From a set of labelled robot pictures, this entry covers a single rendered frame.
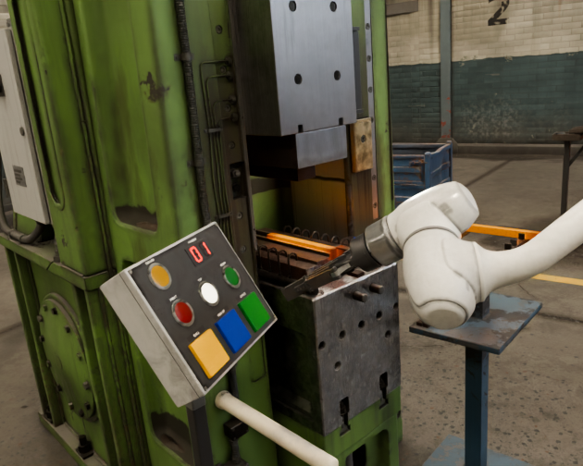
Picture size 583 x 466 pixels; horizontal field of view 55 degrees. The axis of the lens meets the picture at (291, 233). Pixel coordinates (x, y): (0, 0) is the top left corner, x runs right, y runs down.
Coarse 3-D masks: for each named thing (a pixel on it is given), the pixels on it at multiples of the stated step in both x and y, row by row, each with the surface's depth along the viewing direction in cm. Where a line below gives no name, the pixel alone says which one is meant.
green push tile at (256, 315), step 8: (248, 296) 129; (256, 296) 131; (240, 304) 125; (248, 304) 127; (256, 304) 130; (248, 312) 126; (256, 312) 128; (264, 312) 130; (248, 320) 125; (256, 320) 127; (264, 320) 129; (256, 328) 125
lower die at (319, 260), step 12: (264, 228) 202; (264, 240) 188; (276, 240) 184; (312, 240) 183; (264, 252) 179; (288, 252) 174; (300, 252) 173; (312, 252) 172; (324, 252) 168; (264, 264) 175; (276, 264) 171; (300, 264) 165; (312, 264) 164; (300, 276) 163
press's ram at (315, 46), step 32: (256, 0) 141; (288, 0) 142; (320, 0) 149; (256, 32) 144; (288, 32) 143; (320, 32) 151; (352, 32) 159; (256, 64) 147; (288, 64) 145; (320, 64) 152; (352, 64) 161; (256, 96) 150; (288, 96) 146; (320, 96) 154; (352, 96) 163; (256, 128) 153; (288, 128) 148; (320, 128) 156
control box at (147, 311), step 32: (160, 256) 113; (192, 256) 121; (224, 256) 130; (128, 288) 105; (160, 288) 109; (192, 288) 116; (224, 288) 124; (256, 288) 134; (128, 320) 107; (160, 320) 105; (192, 320) 111; (160, 352) 106; (192, 384) 105
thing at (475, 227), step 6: (468, 228) 195; (474, 228) 194; (480, 228) 192; (486, 228) 191; (492, 228) 189; (498, 228) 188; (504, 228) 188; (510, 228) 187; (492, 234) 190; (498, 234) 188; (504, 234) 187; (510, 234) 186; (516, 234) 184; (528, 234) 182; (534, 234) 180
